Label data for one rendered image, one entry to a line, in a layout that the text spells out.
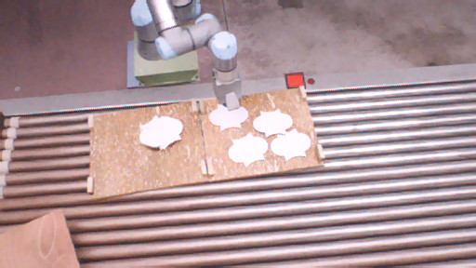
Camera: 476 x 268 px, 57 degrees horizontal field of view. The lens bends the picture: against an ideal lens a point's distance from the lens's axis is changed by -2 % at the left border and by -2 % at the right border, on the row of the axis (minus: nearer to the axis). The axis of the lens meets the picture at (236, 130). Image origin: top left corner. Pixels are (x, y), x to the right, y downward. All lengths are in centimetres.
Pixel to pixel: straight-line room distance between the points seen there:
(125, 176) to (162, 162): 13
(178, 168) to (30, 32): 236
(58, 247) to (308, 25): 248
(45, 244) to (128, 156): 42
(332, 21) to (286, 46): 43
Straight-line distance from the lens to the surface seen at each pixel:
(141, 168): 160
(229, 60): 138
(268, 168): 156
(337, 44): 329
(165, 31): 142
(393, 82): 189
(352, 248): 150
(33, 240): 149
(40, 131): 184
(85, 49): 340
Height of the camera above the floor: 231
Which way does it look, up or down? 57 degrees down
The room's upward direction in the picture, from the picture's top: 2 degrees counter-clockwise
